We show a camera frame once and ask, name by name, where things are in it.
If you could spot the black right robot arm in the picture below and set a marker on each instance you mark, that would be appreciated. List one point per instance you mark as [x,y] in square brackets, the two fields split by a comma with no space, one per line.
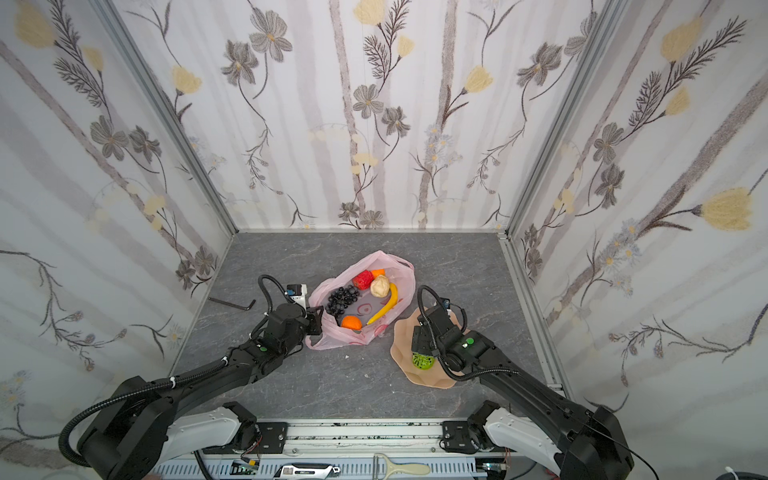
[572,441]

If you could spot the dark hex key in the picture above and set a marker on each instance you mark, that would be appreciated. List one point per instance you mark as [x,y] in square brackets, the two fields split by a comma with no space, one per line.
[233,305]

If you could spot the pink scalloped plate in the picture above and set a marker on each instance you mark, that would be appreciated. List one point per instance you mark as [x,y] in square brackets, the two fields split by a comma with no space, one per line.
[422,370]

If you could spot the pink plastic bag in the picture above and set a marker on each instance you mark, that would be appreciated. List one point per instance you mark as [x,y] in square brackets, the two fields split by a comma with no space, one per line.
[398,270]

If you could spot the red fake strawberry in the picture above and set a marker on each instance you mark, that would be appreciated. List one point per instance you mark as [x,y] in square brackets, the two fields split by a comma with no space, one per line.
[363,280]

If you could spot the yellow fake banana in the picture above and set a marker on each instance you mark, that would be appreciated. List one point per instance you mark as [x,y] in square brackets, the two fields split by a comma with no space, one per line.
[392,301]

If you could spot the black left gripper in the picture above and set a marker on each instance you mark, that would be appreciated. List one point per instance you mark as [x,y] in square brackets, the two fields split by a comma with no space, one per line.
[312,321]

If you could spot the silver black utility knife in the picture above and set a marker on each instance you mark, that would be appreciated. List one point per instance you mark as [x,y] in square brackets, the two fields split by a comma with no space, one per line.
[297,471]

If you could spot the orange fake tangerine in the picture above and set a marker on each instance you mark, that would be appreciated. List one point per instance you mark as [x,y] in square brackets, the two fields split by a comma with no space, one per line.
[351,323]

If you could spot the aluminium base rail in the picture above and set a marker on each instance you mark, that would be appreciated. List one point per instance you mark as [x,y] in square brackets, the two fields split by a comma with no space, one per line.
[207,445]

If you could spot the cream fake garlic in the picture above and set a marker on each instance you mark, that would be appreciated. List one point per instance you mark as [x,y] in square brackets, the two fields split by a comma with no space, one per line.
[380,287]

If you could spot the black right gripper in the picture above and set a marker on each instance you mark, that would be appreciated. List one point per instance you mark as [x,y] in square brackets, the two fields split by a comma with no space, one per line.
[424,339]

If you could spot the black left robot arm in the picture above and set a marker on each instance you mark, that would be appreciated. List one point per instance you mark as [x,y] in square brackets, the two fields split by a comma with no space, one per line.
[122,437]

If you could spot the dark fake grape bunch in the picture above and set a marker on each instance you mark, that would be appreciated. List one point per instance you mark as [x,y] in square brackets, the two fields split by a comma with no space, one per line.
[340,300]

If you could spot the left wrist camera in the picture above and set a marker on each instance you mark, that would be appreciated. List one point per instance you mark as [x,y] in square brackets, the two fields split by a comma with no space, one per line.
[297,293]

